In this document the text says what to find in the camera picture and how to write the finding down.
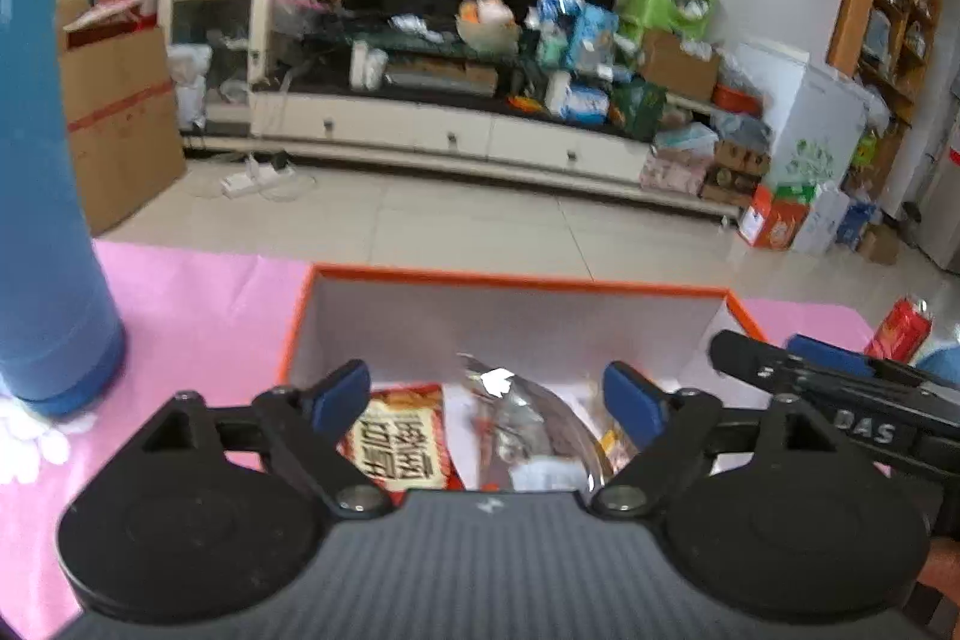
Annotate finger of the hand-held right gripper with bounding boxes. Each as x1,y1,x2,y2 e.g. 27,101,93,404
786,334,957,390
709,331,833,405

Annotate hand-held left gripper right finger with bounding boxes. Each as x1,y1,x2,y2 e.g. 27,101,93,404
589,361,830,524

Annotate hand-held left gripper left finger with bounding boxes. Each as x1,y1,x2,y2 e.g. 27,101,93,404
141,361,395,522

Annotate clear packet of dark snacks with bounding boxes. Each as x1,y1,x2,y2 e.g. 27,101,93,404
446,351,612,491

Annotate orange cardboard box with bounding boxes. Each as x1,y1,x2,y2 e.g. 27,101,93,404
276,263,770,498

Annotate person's right hand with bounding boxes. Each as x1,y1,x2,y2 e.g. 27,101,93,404
919,535,960,626

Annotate red snack packet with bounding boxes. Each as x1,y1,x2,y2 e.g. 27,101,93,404
337,383,460,495

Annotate orange and white carton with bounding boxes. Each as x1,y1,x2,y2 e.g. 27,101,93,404
739,182,818,251

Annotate pink table mat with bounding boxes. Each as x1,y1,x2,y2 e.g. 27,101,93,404
0,239,893,640

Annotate pink tissue pack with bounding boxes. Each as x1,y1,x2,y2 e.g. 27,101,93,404
641,149,710,195

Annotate white power strip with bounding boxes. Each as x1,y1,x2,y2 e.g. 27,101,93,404
221,156,301,197

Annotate white chest freezer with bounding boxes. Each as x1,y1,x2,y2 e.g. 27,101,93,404
731,40,871,229

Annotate white television stand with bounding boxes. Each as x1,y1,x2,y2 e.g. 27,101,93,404
251,10,751,221

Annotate small brown cardboard box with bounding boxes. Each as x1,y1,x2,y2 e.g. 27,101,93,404
641,29,721,101

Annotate white plastic jar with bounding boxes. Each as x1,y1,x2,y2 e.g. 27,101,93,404
349,41,389,92

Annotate large taped cardboard box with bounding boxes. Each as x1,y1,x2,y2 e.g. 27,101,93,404
60,6,187,236

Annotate pile of blue tissue packs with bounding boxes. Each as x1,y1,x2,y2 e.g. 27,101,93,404
536,0,620,124

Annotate blue water bottle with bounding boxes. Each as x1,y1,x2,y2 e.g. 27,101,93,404
0,0,128,420

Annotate white glass-door cabinet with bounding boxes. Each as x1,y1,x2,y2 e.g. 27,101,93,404
157,0,272,131

